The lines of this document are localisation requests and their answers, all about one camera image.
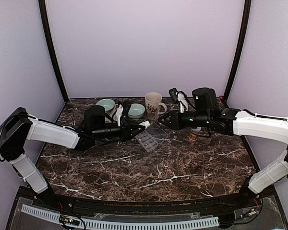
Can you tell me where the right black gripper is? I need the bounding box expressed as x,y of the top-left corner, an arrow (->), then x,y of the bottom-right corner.
158,109 -> 211,130

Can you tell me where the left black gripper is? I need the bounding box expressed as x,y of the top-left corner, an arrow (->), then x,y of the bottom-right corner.
93,118 -> 145,143

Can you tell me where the clear plastic pill organizer box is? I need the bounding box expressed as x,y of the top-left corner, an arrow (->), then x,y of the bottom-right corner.
135,122 -> 169,152

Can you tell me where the large orange label pill bottle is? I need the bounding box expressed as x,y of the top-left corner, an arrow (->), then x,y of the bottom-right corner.
189,127 -> 201,141

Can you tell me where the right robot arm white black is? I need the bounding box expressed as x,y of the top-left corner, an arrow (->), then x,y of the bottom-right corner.
158,87 -> 288,208

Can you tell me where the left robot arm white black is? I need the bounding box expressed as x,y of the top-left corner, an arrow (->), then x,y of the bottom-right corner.
0,105 -> 150,209

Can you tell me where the right teal ceramic bowl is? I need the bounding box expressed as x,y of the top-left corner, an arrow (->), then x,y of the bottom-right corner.
128,103 -> 145,119

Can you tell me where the teal ceramic bowl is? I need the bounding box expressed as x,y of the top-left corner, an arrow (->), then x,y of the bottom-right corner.
128,103 -> 145,119
96,98 -> 116,114

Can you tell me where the cream mug with coral pattern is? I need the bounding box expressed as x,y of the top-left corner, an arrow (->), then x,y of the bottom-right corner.
144,92 -> 168,120

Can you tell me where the left teal ceramic bowl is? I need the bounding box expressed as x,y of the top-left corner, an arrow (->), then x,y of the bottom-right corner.
96,98 -> 116,114

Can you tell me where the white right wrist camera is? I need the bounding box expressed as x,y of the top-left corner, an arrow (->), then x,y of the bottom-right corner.
168,88 -> 189,113

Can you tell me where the white slotted cable duct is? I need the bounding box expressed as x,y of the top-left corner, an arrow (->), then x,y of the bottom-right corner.
21,204 -> 220,230

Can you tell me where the black front rail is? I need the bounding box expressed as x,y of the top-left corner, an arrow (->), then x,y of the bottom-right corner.
9,186 -> 284,221

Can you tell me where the right black frame post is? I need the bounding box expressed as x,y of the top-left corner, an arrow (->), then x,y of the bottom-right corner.
223,0 -> 252,102

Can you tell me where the black frame post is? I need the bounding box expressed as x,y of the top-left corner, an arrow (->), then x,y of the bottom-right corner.
38,0 -> 69,103
223,0 -> 252,102

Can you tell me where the left black frame post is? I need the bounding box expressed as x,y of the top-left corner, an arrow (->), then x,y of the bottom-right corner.
38,0 -> 69,103

